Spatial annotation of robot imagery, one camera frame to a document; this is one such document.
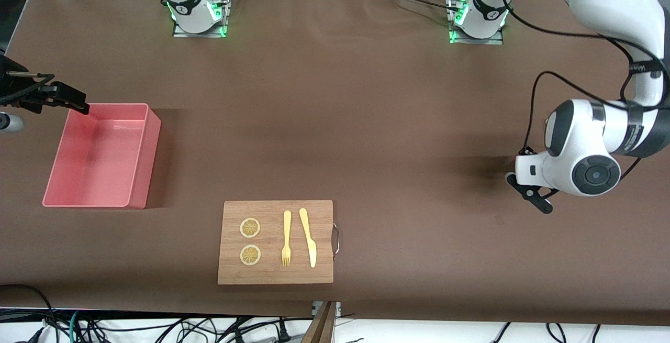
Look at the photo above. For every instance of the yellow plastic knife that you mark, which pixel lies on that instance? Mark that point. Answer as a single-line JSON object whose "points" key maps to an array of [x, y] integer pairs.
{"points": [[311, 249]]}

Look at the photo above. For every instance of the lemon slice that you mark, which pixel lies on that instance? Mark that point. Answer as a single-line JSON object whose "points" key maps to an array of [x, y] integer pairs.
{"points": [[250, 255], [250, 228]]}

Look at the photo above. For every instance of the black power plug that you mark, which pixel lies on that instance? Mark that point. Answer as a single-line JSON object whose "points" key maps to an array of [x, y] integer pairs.
{"points": [[283, 335]]}

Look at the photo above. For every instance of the bamboo cutting board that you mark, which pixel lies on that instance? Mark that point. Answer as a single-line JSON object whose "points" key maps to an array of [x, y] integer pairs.
{"points": [[272, 275]]}

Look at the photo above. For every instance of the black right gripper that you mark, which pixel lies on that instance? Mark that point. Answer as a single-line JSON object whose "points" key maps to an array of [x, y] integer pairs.
{"points": [[11, 90]]}

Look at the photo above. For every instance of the brown wooden beam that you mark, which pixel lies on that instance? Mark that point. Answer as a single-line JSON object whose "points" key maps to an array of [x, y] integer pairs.
{"points": [[320, 327]]}

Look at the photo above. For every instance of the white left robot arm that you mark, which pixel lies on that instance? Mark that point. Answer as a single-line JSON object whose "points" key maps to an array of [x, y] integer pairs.
{"points": [[591, 133]]}

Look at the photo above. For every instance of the metal base mounting plate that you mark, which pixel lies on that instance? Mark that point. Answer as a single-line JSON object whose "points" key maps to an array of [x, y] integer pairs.
{"points": [[492, 41], [180, 33]]}

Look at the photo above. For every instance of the pink plastic bin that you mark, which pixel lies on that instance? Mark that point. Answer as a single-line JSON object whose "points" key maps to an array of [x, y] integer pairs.
{"points": [[99, 154]]}

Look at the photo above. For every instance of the yellow plastic fork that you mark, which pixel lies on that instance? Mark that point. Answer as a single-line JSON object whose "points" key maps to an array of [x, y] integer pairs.
{"points": [[287, 228]]}

